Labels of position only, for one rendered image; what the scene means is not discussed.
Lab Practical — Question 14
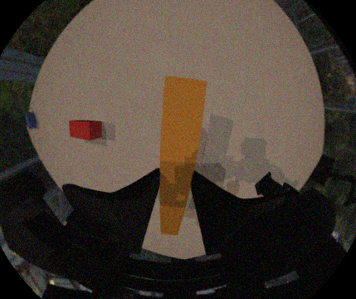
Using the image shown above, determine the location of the orange bar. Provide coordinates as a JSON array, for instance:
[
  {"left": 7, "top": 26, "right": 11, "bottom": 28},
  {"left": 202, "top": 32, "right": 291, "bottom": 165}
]
[{"left": 158, "top": 76, "right": 207, "bottom": 236}]

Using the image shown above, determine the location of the red rectangular block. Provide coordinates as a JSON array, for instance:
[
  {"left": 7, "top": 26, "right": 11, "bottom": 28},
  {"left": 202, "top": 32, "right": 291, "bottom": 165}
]
[{"left": 69, "top": 120, "right": 102, "bottom": 140}]

